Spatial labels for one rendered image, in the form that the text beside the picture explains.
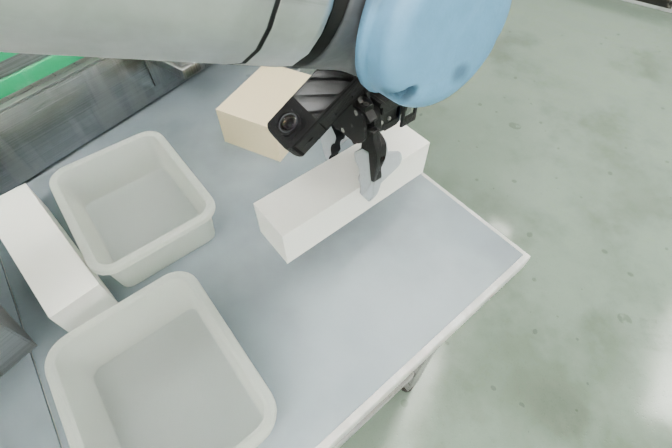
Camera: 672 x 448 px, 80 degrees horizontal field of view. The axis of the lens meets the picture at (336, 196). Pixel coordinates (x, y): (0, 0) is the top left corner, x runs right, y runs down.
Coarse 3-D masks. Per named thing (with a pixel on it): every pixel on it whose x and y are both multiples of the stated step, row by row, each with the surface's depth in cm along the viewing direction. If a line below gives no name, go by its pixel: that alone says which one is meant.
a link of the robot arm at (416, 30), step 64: (0, 0) 9; (64, 0) 10; (128, 0) 11; (192, 0) 11; (256, 0) 12; (320, 0) 14; (384, 0) 14; (448, 0) 14; (256, 64) 16; (320, 64) 17; (384, 64) 15; (448, 64) 17
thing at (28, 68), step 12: (0, 60) 59; (12, 60) 60; (24, 60) 61; (36, 60) 63; (48, 60) 64; (60, 60) 65; (72, 60) 67; (0, 72) 60; (12, 72) 61; (24, 72) 62; (36, 72) 63; (48, 72) 65; (0, 84) 60; (12, 84) 61; (24, 84) 63; (0, 96) 61
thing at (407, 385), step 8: (416, 368) 99; (424, 368) 103; (408, 376) 101; (416, 376) 103; (400, 384) 99; (408, 384) 110; (392, 392) 98; (384, 400) 97; (376, 408) 96; (368, 416) 95; (360, 424) 94; (352, 432) 93; (344, 440) 92
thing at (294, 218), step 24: (360, 144) 54; (408, 144) 54; (336, 168) 51; (408, 168) 55; (288, 192) 49; (312, 192) 49; (336, 192) 49; (384, 192) 55; (264, 216) 46; (288, 216) 46; (312, 216) 46; (336, 216) 50; (288, 240) 46; (312, 240) 50
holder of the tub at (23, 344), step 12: (0, 312) 50; (0, 324) 45; (12, 324) 50; (0, 336) 46; (12, 336) 47; (24, 336) 49; (0, 348) 47; (12, 348) 48; (24, 348) 50; (0, 360) 48; (12, 360) 49; (0, 372) 48
